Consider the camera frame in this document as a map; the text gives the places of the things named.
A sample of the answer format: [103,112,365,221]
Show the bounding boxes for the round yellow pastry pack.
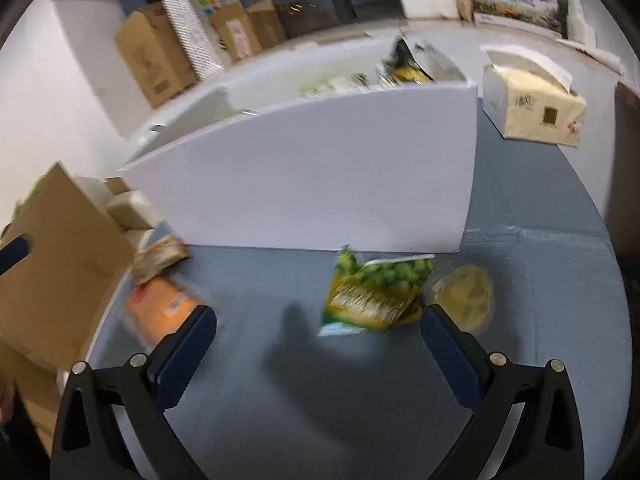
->
[432,263,495,334]

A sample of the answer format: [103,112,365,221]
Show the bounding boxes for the dotted white paper bag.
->
[159,0,241,81]

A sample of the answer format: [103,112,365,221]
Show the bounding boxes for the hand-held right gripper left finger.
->
[50,305,218,480]

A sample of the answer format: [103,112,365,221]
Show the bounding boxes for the tan printed snack bag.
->
[132,236,191,284]

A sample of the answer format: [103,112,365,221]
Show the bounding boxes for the small open cardboard box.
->
[247,0,287,49]

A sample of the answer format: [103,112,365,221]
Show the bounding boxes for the cream tissue box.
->
[479,45,588,149]

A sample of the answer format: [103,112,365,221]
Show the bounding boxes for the large brown cardboard box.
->
[115,2,199,109]

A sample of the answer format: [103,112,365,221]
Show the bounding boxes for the flat brown cardboard sheet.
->
[0,162,136,443]

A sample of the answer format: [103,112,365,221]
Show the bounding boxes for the small box with pink label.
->
[209,2,264,62]

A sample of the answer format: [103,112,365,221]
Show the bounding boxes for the white tube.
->
[565,39,624,74]

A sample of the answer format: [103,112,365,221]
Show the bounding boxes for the brown wooden side table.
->
[606,80,640,266]

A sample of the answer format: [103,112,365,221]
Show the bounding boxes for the white plastic bottles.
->
[564,0,596,44]

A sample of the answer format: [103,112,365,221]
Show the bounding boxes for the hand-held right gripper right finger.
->
[420,304,586,480]

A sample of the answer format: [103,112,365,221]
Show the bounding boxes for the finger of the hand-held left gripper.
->
[0,236,32,276]

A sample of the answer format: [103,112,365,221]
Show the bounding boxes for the printed landscape gift box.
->
[467,0,560,37]

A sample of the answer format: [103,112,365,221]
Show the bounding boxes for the white storage box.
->
[117,35,479,254]

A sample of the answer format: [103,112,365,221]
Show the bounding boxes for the green pea snack bag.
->
[317,245,436,337]

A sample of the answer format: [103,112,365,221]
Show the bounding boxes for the cream cushioned stool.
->
[75,175,164,234]

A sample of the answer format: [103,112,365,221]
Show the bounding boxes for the orange snack bag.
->
[122,277,207,350]

